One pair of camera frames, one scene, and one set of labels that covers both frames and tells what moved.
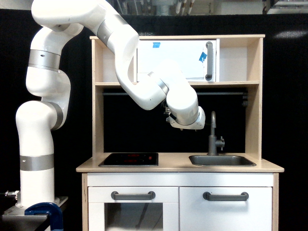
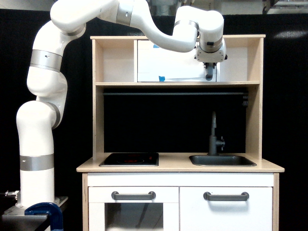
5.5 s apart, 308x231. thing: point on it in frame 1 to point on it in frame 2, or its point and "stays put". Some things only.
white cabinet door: (197, 213) stays put
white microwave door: (198, 58) stays put
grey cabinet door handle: (242, 197) stays put
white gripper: (198, 124) to (216, 57)
